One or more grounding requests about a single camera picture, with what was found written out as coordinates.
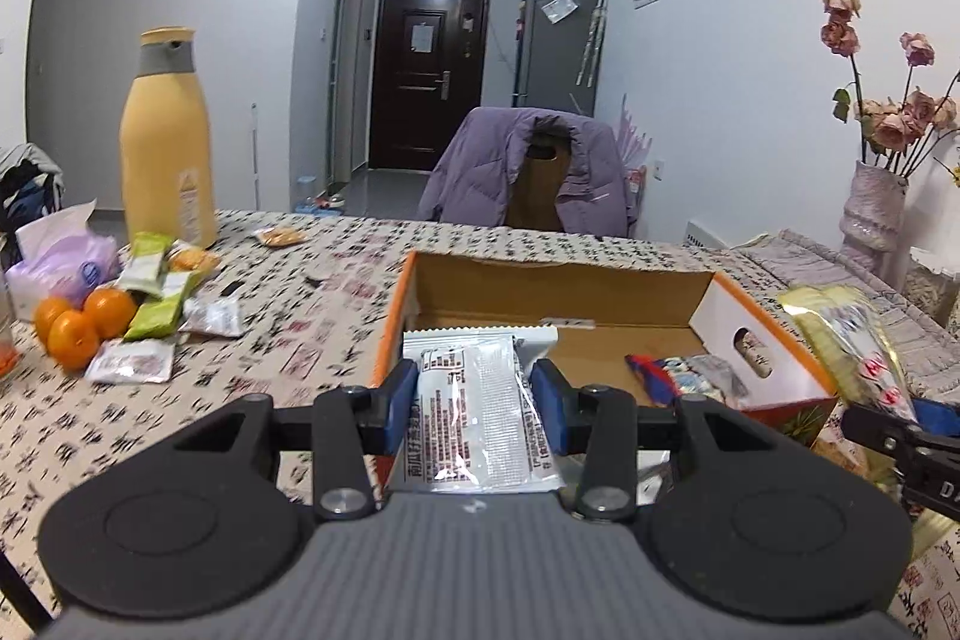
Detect dried pink roses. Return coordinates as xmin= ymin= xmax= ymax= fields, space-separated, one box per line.
xmin=817 ymin=0 xmax=960 ymax=178

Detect silver snack packet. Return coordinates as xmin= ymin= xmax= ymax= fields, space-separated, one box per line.
xmin=403 ymin=325 xmax=563 ymax=495

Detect purple jacket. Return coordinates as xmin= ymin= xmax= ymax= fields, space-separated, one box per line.
xmin=416 ymin=106 xmax=638 ymax=238

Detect orange cardboard box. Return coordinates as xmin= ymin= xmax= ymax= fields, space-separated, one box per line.
xmin=373 ymin=250 xmax=839 ymax=506

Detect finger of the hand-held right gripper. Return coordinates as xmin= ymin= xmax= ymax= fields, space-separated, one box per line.
xmin=840 ymin=401 xmax=929 ymax=462
xmin=913 ymin=397 xmax=960 ymax=436

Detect clear silvery snack packet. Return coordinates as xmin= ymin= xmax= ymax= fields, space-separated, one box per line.
xmin=673 ymin=355 xmax=752 ymax=405

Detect white wall heater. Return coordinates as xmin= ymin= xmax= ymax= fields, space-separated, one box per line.
xmin=684 ymin=218 xmax=733 ymax=248

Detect yellow bottle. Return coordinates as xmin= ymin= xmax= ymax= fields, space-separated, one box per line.
xmin=120 ymin=26 xmax=220 ymax=250

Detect purple tissue pack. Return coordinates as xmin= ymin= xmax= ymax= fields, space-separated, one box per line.
xmin=6 ymin=201 xmax=121 ymax=311

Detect blue pet feeder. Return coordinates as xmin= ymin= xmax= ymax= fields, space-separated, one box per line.
xmin=295 ymin=175 xmax=346 ymax=214

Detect red blue snack packet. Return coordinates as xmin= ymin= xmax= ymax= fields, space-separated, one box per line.
xmin=626 ymin=353 xmax=683 ymax=408

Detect grey refrigerator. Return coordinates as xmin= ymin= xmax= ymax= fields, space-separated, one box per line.
xmin=514 ymin=0 xmax=607 ymax=118

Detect orange pastry snack packet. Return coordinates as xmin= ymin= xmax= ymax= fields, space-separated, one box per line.
xmin=169 ymin=241 xmax=222 ymax=278

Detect orange fruit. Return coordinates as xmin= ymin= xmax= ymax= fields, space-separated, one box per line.
xmin=34 ymin=296 xmax=72 ymax=341
xmin=46 ymin=308 xmax=101 ymax=372
xmin=84 ymin=286 xmax=138 ymax=338

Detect gold snack bag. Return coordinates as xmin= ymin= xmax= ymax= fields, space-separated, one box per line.
xmin=776 ymin=284 xmax=920 ymax=423

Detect dark brown door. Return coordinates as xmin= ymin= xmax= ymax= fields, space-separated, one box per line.
xmin=367 ymin=0 xmax=490 ymax=173

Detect clear plastic cup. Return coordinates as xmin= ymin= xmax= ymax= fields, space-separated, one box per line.
xmin=0 ymin=287 xmax=16 ymax=380

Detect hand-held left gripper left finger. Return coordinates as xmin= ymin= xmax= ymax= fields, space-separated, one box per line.
xmin=161 ymin=359 xmax=421 ymax=522

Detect wooden chair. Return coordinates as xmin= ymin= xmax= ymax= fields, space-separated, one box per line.
xmin=508 ymin=136 xmax=572 ymax=232

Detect pale patterned quilt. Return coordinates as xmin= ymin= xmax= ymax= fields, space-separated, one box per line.
xmin=731 ymin=227 xmax=960 ymax=402

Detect white snack packet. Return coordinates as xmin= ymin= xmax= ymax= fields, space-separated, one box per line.
xmin=180 ymin=296 xmax=245 ymax=338
xmin=85 ymin=340 xmax=176 ymax=385

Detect green snack packet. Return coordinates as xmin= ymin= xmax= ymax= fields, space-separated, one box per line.
xmin=116 ymin=231 xmax=175 ymax=296
xmin=124 ymin=269 xmax=202 ymax=342

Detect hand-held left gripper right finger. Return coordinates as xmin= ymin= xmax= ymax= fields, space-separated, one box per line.
xmin=529 ymin=359 xmax=788 ymax=522

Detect folded umbrella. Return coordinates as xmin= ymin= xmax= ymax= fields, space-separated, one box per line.
xmin=576 ymin=0 xmax=608 ymax=87

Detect calligraphy print tablecloth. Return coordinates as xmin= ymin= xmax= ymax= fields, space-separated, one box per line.
xmin=0 ymin=209 xmax=960 ymax=640

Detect pile of clothes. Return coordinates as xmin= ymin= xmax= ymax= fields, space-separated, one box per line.
xmin=0 ymin=143 xmax=65 ymax=236

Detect pink textured vase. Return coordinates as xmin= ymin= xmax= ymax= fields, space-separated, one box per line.
xmin=838 ymin=160 xmax=909 ymax=271

